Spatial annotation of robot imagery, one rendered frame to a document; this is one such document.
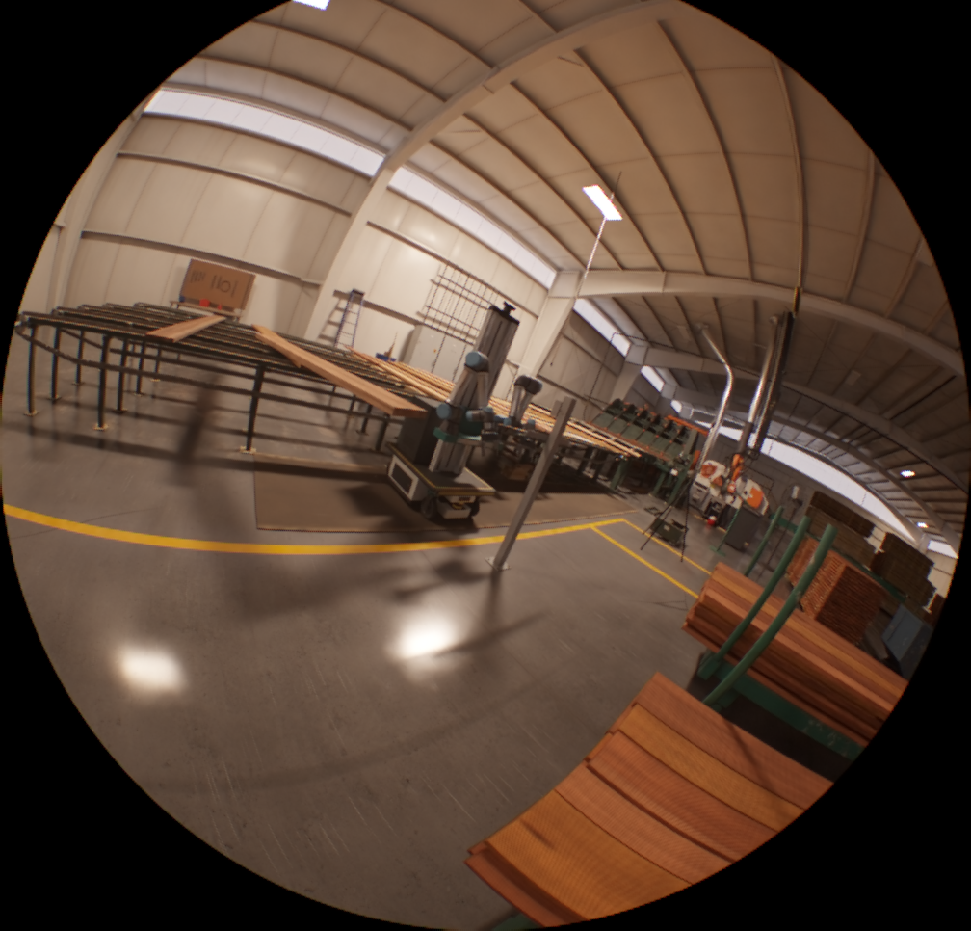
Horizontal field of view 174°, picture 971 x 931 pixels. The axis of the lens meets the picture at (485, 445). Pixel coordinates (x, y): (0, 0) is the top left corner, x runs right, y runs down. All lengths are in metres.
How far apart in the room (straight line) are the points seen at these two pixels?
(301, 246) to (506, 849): 9.22
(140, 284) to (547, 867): 9.89
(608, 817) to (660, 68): 7.02
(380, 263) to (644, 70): 7.66
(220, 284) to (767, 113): 11.06
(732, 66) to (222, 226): 10.20
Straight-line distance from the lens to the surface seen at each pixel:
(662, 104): 6.81
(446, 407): 2.23
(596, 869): 0.88
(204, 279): 8.75
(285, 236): 8.93
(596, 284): 11.97
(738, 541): 8.22
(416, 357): 9.19
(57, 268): 10.27
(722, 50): 6.24
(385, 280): 9.32
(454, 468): 2.88
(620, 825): 0.94
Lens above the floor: 1.22
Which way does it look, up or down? 11 degrees down
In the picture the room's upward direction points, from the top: 21 degrees clockwise
